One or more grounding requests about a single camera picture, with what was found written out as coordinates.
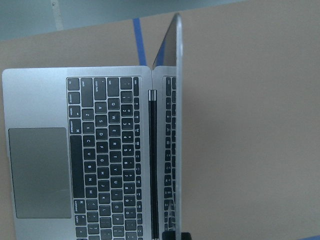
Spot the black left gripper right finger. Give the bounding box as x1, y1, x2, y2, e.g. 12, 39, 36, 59
181, 232, 191, 240

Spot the grey laptop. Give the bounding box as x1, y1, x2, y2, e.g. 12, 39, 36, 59
2, 14, 183, 240

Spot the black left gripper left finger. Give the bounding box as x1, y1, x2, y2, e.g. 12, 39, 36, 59
162, 231, 175, 240

